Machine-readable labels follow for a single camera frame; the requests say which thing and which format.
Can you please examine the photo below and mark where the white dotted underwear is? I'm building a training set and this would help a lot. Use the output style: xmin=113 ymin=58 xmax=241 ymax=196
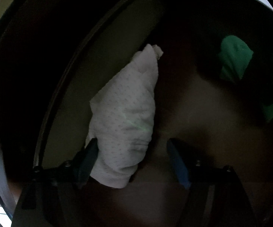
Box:
xmin=86 ymin=44 xmax=163 ymax=189

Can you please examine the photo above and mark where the green black underwear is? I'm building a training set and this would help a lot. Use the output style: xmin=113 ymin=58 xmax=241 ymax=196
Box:
xmin=220 ymin=35 xmax=273 ymax=120

